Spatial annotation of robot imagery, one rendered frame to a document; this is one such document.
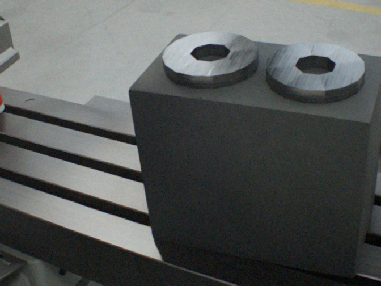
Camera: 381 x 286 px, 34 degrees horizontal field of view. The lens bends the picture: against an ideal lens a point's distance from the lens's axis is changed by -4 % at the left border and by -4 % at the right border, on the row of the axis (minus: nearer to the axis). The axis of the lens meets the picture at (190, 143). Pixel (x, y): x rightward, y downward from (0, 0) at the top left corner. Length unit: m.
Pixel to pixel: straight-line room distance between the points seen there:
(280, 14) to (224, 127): 2.82
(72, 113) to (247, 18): 2.46
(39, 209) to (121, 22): 2.72
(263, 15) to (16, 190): 2.67
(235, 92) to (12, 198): 0.35
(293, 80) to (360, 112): 0.06
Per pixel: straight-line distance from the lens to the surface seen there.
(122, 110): 1.30
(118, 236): 0.71
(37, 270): 0.84
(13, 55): 1.12
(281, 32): 3.18
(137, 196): 0.76
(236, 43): 0.62
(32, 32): 3.55
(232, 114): 0.55
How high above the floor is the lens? 1.38
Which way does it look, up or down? 35 degrees down
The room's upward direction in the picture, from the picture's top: 6 degrees counter-clockwise
